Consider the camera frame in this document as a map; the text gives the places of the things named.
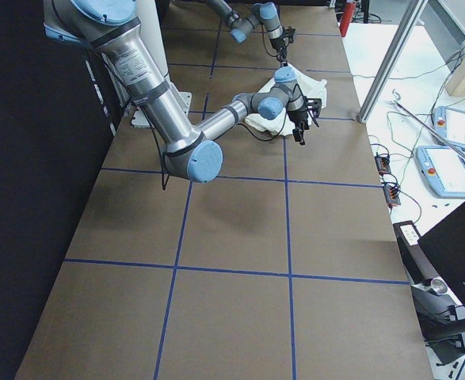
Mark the aluminium frame post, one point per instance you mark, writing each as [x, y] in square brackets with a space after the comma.
[402, 34]

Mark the blue teach pendant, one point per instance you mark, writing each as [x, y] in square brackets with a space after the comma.
[449, 123]
[443, 171]

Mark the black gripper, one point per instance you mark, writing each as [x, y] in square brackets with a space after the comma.
[298, 116]
[278, 41]

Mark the red cylinder tube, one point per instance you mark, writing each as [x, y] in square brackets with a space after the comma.
[347, 16]

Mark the lower orange-black connector block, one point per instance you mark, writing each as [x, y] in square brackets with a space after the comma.
[391, 193]

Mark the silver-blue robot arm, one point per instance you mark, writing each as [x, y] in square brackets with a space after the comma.
[263, 14]
[112, 29]

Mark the far blue teach pendant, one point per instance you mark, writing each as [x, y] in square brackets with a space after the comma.
[449, 123]

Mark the silver metal cup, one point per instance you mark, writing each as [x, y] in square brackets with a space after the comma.
[438, 286]

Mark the cream long-sleeve cat shirt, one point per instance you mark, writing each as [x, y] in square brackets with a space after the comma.
[270, 104]

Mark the metal reacher grabber tool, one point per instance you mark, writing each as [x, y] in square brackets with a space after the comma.
[397, 97]

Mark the black monitor on stand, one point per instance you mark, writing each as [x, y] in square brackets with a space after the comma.
[442, 320]

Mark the black box with label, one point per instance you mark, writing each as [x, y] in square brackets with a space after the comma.
[416, 262]

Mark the upper orange-black connector block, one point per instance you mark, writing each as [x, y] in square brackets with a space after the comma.
[382, 162]

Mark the near blue teach pendant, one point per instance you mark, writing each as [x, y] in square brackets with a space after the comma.
[443, 171]

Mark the orange-black connector block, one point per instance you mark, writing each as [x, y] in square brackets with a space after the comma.
[382, 162]
[391, 193]

